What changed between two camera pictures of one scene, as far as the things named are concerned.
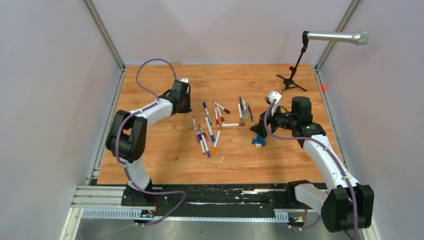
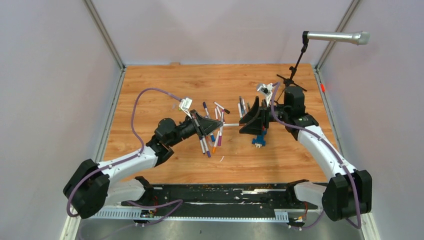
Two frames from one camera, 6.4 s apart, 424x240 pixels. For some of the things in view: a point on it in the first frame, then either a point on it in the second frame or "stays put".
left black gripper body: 186,107 -> 191,127
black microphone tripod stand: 289,82 stays put
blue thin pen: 242,106 stays put
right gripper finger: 261,119 -> 252,113
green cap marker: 240,112 stays put
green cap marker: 244,108 stays put
